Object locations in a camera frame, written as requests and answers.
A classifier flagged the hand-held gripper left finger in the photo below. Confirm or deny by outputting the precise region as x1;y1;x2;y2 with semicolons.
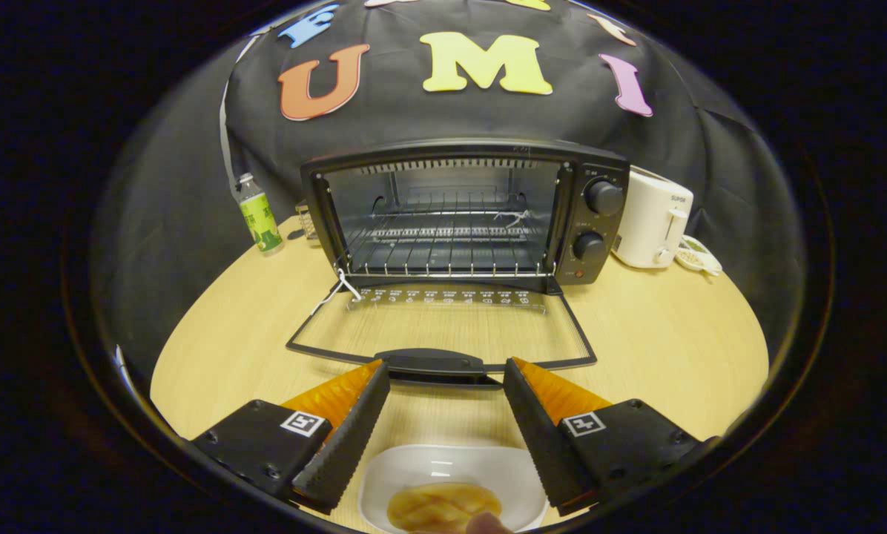
191;360;391;515

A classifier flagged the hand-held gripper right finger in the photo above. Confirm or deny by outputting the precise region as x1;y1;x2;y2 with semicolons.
503;357;719;518

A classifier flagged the white square plate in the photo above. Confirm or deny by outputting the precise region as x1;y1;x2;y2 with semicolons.
357;444;550;534

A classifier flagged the golden bread bun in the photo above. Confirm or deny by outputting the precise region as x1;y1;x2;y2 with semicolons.
386;482;504;533

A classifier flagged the black toaster oven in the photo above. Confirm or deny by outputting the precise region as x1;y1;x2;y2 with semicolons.
286;137;631;390

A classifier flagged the white pop-up toaster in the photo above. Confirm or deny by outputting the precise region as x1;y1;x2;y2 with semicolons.
611;169;694;270

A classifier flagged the green label drink bottle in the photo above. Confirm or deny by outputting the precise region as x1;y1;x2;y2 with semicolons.
236;173;285;257

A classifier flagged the small white seed dish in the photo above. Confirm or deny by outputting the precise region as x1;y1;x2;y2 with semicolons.
675;234;724;277

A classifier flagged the small wire rack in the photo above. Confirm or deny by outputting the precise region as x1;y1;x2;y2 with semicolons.
295;200;322;242

